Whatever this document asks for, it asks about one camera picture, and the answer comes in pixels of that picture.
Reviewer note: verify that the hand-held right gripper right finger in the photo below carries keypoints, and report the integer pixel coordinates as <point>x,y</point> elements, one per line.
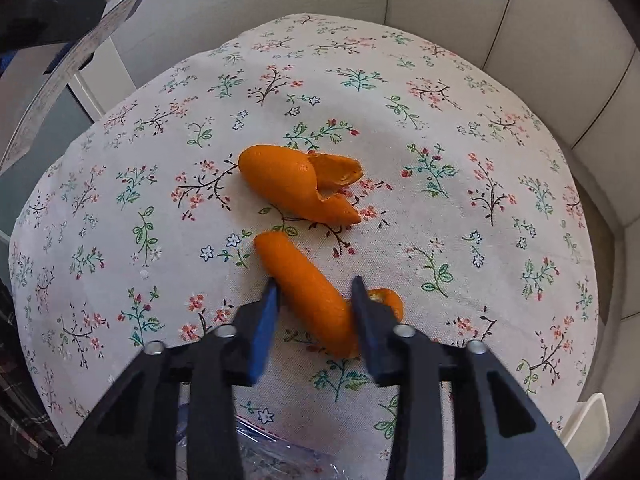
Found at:
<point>372,340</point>

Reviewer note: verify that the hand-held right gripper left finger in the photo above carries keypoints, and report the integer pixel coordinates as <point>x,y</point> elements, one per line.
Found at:
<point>265,340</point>

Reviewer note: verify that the orange peel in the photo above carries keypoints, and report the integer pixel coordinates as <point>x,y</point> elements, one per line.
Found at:
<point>285,180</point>
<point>310,290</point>

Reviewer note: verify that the clear plastic bag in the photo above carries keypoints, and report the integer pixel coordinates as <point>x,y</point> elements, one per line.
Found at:
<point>280,452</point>

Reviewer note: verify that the floral tablecloth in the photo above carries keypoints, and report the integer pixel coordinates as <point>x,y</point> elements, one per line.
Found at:
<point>400,135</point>

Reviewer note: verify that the white chair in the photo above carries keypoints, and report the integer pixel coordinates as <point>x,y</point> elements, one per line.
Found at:
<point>586,417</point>

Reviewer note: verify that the plaid cloth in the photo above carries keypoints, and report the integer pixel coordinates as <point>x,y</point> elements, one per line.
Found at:
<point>20,385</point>

